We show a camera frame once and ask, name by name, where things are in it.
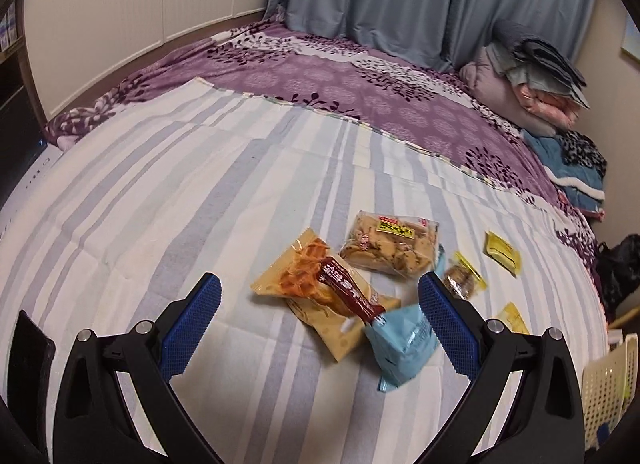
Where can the light blue snack bag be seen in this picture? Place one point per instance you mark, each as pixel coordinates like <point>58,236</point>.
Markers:
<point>402,341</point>

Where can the white wardrobe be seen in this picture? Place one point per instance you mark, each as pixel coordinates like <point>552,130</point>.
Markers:
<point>72,44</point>

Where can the striped white grey blanket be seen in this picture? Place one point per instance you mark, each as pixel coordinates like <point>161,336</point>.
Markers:
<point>201,180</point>

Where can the tan waffle snack bag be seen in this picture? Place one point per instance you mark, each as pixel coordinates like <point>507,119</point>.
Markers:
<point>324,292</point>

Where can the yellow small biscuit packet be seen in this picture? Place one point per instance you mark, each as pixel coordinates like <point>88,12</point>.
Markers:
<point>502,252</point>

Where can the blue folded clothes pile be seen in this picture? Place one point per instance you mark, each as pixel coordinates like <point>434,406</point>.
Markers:
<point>581,185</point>

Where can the small clear pastry packet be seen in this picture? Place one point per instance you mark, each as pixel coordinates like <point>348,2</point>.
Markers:
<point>462,279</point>

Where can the black smartphone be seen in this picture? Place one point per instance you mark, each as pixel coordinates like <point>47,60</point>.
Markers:
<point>23,413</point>

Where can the yellow bibizan biscuit packet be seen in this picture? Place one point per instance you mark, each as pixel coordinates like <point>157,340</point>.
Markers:
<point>511,317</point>

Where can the cream perforated plastic basket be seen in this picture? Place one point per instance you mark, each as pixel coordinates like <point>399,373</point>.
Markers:
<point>608,388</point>

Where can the purple floral bedsheet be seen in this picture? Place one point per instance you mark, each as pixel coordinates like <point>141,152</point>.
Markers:
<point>436,111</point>

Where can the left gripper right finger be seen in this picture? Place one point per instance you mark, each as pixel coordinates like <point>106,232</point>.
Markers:
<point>545,422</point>

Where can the folded quilts pile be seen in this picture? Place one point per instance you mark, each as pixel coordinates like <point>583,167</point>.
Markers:
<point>524,78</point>

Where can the black backpack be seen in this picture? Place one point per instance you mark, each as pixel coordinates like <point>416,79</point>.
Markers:
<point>618,271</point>

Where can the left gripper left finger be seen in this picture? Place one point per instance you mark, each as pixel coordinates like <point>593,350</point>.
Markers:
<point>92,423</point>

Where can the clear cookie bag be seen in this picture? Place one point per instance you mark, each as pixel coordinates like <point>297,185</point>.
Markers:
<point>403,246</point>

